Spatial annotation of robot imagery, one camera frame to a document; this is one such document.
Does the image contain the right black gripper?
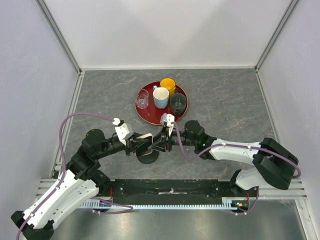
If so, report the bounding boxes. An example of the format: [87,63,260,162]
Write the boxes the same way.
[148,124,198,153]

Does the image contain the phone with pink case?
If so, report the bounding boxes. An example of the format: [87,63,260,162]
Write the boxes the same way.
[135,133,153,157]

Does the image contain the black phone stand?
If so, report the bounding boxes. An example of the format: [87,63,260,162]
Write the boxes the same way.
[137,150,159,165]

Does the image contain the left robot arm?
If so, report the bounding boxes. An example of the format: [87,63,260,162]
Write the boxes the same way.
[11,126,153,240]

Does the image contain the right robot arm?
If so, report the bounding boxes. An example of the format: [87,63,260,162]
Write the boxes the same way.
[160,119,301,197]

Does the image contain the red round tray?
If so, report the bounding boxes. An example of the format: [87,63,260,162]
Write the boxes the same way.
[135,81,188,126]

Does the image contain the dark green glass mug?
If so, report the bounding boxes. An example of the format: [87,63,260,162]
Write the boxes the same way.
[170,93,188,116]

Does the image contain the clear plastic cup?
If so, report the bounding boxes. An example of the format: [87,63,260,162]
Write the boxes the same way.
[135,89,149,109]

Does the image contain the light blue mug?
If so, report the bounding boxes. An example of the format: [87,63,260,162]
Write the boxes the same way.
[152,85,169,109]

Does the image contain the yellow mug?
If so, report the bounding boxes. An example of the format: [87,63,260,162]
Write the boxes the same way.
[160,78,176,97]

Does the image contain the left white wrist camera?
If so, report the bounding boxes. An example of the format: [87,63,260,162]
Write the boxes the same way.
[112,117,134,146]

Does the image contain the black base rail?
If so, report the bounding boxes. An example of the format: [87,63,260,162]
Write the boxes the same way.
[106,179,258,206]

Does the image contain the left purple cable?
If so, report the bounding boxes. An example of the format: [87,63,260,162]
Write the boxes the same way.
[16,112,116,240]

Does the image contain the slotted cable duct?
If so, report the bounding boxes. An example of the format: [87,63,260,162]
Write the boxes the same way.
[79,198,249,212]

